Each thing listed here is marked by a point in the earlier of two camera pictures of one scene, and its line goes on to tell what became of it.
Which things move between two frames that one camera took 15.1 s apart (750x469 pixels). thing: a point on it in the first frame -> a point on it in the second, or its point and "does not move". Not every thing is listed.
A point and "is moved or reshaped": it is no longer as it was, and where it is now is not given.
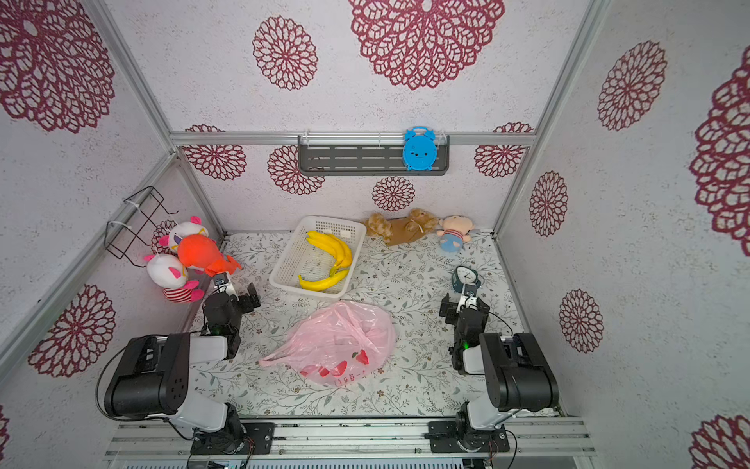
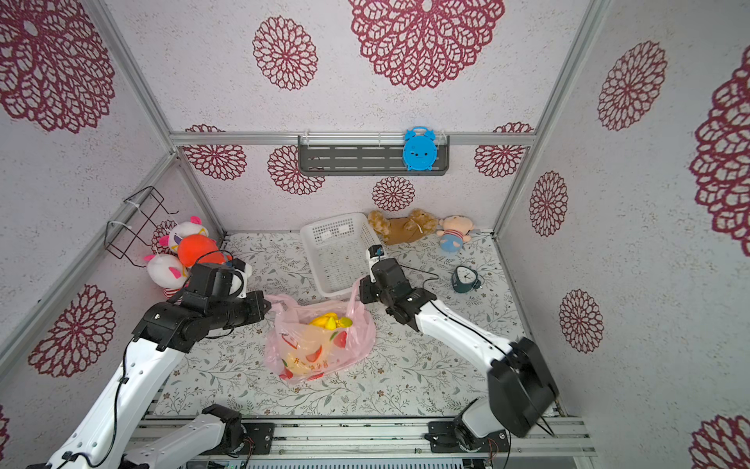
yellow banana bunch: x=341 y=253 -> x=331 y=321
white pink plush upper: x=192 y=227 does not move
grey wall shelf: x=363 y=155 does not move
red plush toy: x=202 y=252 does not move
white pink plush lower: x=167 y=273 does not move
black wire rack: x=133 y=234 does not move
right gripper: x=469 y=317 -> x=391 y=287
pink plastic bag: x=339 y=345 is moved or reshaped
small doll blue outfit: x=455 y=230 does not move
